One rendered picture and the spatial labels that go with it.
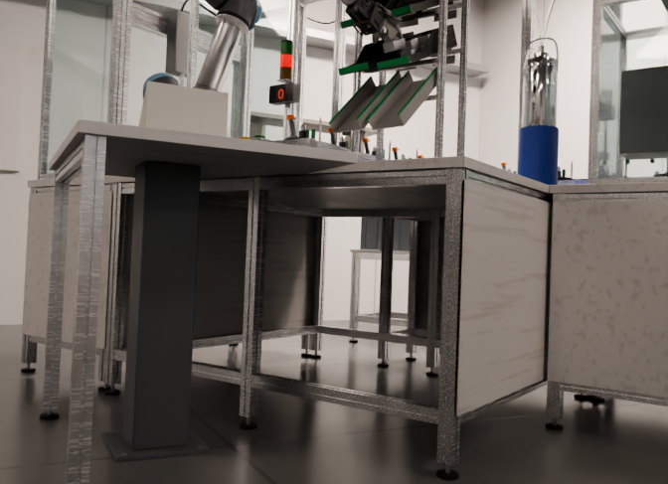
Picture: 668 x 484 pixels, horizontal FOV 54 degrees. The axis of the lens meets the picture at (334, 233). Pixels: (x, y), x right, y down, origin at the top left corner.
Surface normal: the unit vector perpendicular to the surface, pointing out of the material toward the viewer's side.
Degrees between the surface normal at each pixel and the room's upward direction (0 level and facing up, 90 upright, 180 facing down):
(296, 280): 90
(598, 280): 90
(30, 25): 90
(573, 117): 90
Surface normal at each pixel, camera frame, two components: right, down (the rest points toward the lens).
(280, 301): 0.82, 0.02
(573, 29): -0.89, -0.05
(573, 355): -0.57, -0.04
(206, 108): 0.45, 0.00
